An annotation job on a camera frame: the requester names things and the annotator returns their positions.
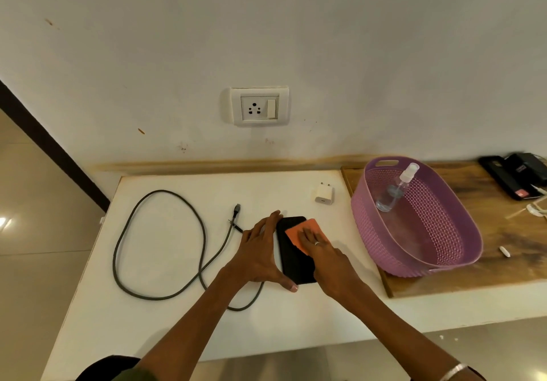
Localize person's left hand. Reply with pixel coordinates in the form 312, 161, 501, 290
222, 210, 299, 294

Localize person's right hand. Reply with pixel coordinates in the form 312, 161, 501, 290
297, 227, 368, 302

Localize black smartphone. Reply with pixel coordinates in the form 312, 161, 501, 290
275, 216, 318, 285

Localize orange cleaning cloth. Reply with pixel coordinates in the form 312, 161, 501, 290
284, 218, 330, 256

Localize grey charging cable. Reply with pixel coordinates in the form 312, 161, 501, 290
112, 189, 265, 312

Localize white charger adapter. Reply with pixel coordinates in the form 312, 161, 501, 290
314, 181, 334, 205

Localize clear spray bottle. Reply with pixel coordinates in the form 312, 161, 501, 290
374, 162, 421, 213

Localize person's left forearm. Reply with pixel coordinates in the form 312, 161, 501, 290
136, 270, 242, 381

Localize person's right forearm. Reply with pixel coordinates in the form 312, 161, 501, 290
341, 283, 486, 381

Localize purple plastic basket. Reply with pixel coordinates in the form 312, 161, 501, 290
350, 155, 484, 278

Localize brown wooden board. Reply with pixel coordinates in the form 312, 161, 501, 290
340, 159, 547, 300

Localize green shirt sleeve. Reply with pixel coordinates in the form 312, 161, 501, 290
111, 366, 157, 381

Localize black trousers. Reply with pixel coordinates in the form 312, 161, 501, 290
76, 355, 142, 381

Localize black power adapter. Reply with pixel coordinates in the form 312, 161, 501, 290
504, 152, 547, 189

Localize silver bracelet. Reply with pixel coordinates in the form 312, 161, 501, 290
439, 362, 469, 381

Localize white wall socket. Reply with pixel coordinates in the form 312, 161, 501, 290
230, 86, 290, 127

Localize white cable bundle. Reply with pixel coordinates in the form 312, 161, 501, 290
525, 196, 547, 219

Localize dark door frame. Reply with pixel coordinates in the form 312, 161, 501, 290
0, 79, 111, 214

